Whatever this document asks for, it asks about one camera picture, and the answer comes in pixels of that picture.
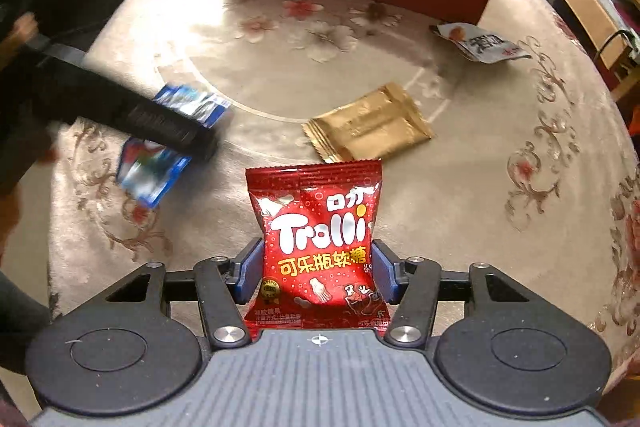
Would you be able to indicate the grey orange-print snack packet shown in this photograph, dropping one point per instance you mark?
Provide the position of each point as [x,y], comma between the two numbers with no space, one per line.
[485,44]

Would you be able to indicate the blue cookie packet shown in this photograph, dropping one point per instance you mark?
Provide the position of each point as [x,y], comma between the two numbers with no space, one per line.
[145,177]

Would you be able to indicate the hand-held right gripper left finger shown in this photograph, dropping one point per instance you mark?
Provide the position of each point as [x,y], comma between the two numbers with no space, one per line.
[251,269]

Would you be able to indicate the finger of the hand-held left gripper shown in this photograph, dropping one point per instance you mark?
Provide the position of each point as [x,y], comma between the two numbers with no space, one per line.
[140,119]

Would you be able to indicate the red gummy candy packet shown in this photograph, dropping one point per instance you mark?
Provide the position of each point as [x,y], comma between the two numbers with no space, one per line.
[320,227]

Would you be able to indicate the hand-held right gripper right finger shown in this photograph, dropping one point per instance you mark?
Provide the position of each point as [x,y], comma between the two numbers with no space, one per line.
[384,272]

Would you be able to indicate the gold snack packet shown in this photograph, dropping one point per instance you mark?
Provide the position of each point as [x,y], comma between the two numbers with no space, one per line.
[370,127]

